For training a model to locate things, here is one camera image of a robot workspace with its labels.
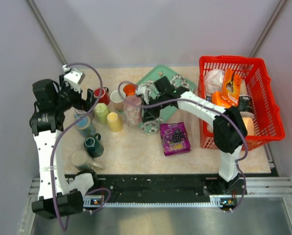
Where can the red plastic basket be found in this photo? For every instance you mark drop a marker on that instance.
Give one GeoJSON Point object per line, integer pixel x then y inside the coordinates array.
{"type": "Point", "coordinates": [268, 124]}

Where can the yellow mug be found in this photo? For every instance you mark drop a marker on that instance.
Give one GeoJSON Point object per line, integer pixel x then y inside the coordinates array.
{"type": "Point", "coordinates": [114, 122]}

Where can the black label cup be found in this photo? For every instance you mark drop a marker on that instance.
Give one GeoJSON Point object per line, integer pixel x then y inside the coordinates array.
{"type": "Point", "coordinates": [245, 106]}

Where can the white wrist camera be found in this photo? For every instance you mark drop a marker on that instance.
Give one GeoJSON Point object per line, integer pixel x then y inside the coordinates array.
{"type": "Point", "coordinates": [143, 92]}
{"type": "Point", "coordinates": [74, 77]}

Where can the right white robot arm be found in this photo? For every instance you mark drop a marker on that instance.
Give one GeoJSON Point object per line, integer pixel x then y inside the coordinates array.
{"type": "Point", "coordinates": [229, 130]}

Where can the light green mug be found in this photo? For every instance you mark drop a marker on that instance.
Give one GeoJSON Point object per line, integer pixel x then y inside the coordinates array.
{"type": "Point", "coordinates": [101, 112]}

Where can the purple snack bag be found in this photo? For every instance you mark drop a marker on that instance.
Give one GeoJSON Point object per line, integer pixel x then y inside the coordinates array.
{"type": "Point", "coordinates": [174, 138]}

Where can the white plastic bag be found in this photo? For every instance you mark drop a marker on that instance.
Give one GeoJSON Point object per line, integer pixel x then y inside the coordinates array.
{"type": "Point", "coordinates": [213, 81]}

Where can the cream green mug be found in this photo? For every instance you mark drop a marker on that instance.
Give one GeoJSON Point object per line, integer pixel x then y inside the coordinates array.
{"type": "Point", "coordinates": [82, 161]}

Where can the red mug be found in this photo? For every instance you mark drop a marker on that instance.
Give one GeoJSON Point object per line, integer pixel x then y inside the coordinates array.
{"type": "Point", "coordinates": [104, 97]}

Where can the small orange box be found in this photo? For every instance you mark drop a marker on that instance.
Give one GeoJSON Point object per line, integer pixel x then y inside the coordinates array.
{"type": "Point", "coordinates": [220, 100]}

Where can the green floral tray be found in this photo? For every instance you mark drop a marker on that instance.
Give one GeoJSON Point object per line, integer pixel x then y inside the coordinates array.
{"type": "Point", "coordinates": [158, 84]}

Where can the tall orange box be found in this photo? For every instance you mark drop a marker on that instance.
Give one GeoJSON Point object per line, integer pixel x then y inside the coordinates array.
{"type": "Point", "coordinates": [231, 87]}

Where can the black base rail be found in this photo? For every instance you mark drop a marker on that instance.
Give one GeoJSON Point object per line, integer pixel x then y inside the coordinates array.
{"type": "Point", "coordinates": [166, 188]}

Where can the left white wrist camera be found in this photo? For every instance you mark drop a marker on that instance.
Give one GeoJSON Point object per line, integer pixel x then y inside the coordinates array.
{"type": "Point", "coordinates": [74, 77]}

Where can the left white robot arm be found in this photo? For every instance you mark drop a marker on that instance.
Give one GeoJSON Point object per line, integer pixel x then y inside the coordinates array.
{"type": "Point", "coordinates": [56, 196]}

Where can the orange mug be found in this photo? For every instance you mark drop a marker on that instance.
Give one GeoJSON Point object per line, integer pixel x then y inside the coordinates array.
{"type": "Point", "coordinates": [130, 89]}

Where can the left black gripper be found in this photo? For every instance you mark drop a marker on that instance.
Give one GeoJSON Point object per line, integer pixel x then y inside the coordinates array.
{"type": "Point", "coordinates": [81, 104]}

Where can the dark teal mug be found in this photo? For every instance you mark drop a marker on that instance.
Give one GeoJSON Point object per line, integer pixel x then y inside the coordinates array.
{"type": "Point", "coordinates": [93, 146]}

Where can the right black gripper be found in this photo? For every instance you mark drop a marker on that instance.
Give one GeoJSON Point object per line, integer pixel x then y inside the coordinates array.
{"type": "Point", "coordinates": [149, 114]}

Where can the pink cream mug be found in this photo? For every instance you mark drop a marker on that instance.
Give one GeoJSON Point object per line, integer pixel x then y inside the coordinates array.
{"type": "Point", "coordinates": [117, 98]}

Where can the tape roll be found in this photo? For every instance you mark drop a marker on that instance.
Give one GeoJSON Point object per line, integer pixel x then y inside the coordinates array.
{"type": "Point", "coordinates": [248, 122]}

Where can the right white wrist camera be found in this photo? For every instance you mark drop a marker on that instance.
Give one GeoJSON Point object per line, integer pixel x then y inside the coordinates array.
{"type": "Point", "coordinates": [143, 92]}

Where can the blue teal mug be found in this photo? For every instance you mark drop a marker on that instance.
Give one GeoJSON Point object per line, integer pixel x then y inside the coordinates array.
{"type": "Point", "coordinates": [86, 128]}

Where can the pink floral mug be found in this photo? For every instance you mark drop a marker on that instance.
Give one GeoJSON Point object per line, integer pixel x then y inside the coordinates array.
{"type": "Point", "coordinates": [131, 112]}

